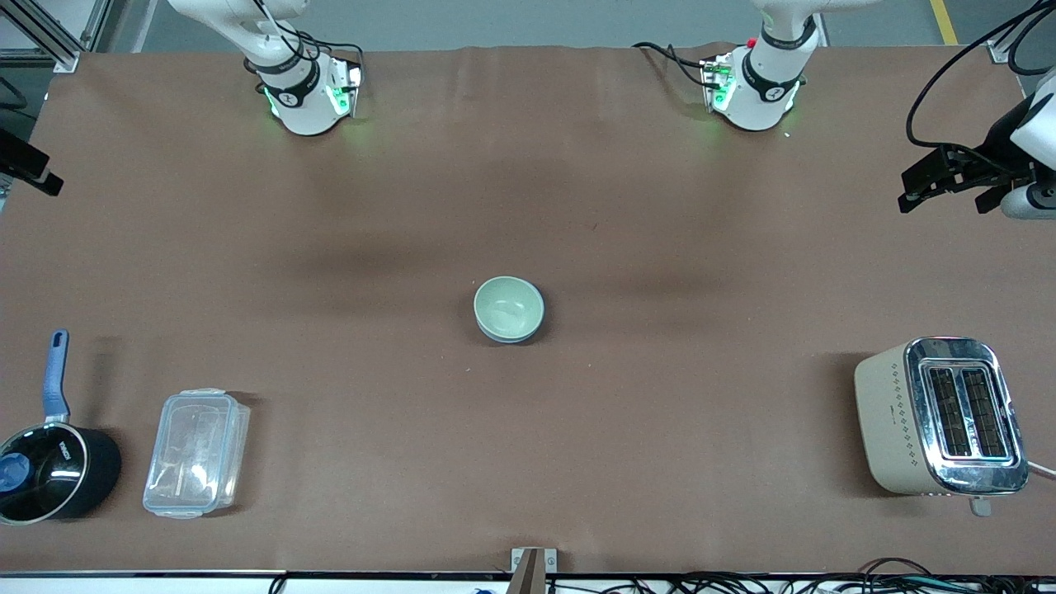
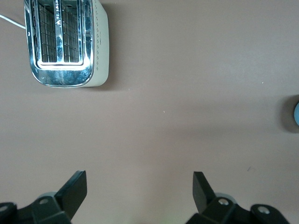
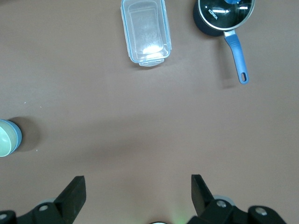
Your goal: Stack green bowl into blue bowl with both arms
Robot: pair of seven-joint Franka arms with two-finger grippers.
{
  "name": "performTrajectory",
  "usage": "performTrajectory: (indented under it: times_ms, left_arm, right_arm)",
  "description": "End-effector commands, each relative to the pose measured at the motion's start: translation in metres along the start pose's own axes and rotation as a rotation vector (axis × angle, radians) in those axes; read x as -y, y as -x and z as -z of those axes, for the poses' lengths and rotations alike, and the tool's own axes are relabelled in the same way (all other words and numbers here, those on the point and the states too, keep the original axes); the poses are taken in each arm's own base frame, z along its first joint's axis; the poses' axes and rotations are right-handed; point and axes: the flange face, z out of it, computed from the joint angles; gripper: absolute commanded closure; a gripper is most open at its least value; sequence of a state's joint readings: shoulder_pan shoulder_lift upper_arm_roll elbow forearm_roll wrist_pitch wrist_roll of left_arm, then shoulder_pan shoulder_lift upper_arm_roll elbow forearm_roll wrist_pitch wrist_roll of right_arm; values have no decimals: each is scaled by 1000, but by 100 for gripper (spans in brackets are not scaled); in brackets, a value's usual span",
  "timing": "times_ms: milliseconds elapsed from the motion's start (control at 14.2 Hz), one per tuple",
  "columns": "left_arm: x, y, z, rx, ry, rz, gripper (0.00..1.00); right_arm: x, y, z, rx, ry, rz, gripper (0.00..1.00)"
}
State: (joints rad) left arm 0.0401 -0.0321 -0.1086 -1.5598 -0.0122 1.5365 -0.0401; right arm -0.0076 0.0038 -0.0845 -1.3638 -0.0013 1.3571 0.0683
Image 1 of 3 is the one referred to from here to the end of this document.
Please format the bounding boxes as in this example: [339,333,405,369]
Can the blue bowl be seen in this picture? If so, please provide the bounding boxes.
[477,289,546,345]

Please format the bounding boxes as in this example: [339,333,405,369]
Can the green bowl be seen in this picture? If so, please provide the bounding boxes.
[474,276,544,340]

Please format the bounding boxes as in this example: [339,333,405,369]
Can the beige chrome toaster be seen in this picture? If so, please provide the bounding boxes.
[854,336,1032,518]

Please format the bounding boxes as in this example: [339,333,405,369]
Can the glass pot lid blue knob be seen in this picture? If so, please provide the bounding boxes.
[0,422,88,524]

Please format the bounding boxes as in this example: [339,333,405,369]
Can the clear plastic food container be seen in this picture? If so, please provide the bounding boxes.
[143,388,252,521]

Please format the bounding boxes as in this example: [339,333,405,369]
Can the brown table cover cloth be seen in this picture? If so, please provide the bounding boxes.
[0,43,1056,577]

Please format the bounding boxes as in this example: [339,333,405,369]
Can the brown wooden strip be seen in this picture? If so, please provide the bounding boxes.
[506,550,546,594]

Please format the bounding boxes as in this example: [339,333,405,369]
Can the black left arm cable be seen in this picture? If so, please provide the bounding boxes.
[906,0,1056,151]

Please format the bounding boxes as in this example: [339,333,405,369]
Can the aluminium frame profile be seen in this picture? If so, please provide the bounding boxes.
[0,0,113,73]

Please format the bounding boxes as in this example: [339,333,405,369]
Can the small aluminium corner bracket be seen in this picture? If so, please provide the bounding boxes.
[988,40,1024,75]

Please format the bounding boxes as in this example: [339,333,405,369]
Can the black left base cable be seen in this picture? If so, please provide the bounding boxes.
[632,41,712,88]

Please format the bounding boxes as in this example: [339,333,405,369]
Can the black base cable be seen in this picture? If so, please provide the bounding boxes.
[309,40,365,68]
[632,41,712,88]

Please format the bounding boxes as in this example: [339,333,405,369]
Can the black saucepan blue handle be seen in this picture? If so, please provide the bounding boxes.
[0,330,123,526]

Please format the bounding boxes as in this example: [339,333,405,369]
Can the black right base cable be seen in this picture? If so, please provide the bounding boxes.
[309,40,365,68]

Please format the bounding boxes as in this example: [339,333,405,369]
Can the black cable bundle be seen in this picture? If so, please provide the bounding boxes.
[660,558,1056,594]

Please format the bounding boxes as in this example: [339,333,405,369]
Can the metal table edge bracket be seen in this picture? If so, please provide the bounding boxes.
[511,548,559,577]

